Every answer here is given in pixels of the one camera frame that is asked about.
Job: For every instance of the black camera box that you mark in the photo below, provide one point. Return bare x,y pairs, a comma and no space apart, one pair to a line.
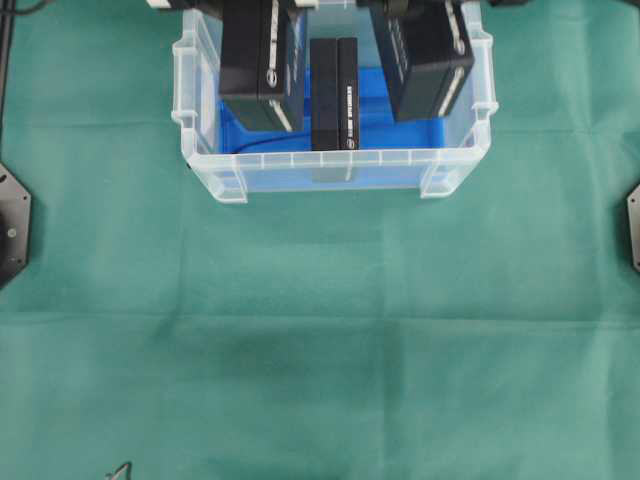
425,54
335,94
263,62

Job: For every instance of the blue foam case insert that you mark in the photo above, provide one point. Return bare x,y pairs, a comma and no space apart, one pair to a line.
378,131

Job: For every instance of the clear plastic storage case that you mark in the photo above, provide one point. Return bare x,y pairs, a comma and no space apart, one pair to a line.
197,59

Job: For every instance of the green table cloth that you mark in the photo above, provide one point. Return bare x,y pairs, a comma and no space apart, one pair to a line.
493,334

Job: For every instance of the small metal clip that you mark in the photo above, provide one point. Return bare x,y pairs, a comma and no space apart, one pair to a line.
122,472

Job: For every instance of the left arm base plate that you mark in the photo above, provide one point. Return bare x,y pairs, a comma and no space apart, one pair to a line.
15,226

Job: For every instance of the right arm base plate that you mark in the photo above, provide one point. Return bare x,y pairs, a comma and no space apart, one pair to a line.
633,211

